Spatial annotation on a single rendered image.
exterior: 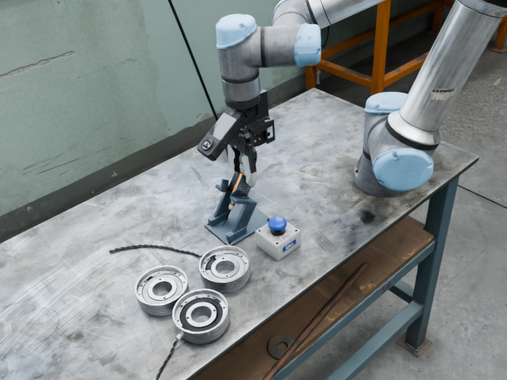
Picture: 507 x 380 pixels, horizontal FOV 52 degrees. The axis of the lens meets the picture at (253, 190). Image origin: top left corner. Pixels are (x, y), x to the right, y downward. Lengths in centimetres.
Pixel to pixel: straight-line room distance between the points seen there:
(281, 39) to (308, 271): 47
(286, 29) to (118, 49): 171
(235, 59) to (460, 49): 40
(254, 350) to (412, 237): 58
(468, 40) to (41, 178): 211
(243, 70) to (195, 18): 184
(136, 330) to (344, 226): 51
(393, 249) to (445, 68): 65
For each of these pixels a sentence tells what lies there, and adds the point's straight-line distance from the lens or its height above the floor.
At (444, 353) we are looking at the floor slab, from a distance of 200.
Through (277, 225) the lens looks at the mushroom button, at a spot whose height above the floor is 87.
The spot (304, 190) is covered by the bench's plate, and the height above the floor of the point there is 80.
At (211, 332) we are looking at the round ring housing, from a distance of 97.
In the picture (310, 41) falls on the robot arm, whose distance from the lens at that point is 97.
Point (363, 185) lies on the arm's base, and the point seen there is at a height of 82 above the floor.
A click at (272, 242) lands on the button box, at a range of 109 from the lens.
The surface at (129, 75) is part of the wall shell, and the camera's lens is 268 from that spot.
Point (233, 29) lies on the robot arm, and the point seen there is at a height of 127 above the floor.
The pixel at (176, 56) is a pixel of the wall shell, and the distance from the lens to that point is 280.
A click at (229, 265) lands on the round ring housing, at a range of 110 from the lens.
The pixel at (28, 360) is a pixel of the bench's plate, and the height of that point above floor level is 80.
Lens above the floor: 160
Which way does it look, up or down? 38 degrees down
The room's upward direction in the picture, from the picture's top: 5 degrees counter-clockwise
